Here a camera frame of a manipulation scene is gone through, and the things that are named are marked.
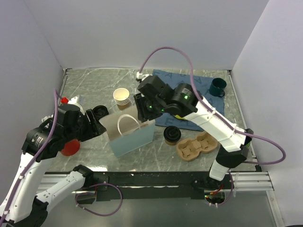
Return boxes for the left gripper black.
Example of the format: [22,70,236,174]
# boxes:
[64,108,107,142]

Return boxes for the brown cardboard cup carrier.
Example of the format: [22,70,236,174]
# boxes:
[176,131,219,162]

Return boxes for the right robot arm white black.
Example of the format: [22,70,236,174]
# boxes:
[134,73,251,189]

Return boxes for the black cup lid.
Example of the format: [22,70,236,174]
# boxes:
[163,126,181,140]

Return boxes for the dark green enamel mug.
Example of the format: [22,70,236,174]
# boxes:
[209,78,227,97]

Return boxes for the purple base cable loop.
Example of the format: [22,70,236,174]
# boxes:
[75,183,123,216]

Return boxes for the stack of brown paper cups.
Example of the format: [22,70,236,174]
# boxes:
[113,88,131,110]

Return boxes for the red cup holder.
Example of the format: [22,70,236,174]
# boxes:
[61,139,80,157]

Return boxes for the single brown paper cup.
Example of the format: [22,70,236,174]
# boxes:
[165,139,179,146]

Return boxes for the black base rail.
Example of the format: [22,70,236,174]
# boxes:
[47,170,237,201]

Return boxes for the stack of black lids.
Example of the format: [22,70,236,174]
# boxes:
[92,105,109,120]

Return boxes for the blue letter-print cloth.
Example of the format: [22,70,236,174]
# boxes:
[151,69,225,132]

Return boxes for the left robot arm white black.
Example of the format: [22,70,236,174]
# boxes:
[0,104,106,225]

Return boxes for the light blue paper bag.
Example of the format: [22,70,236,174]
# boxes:
[99,105,155,157]

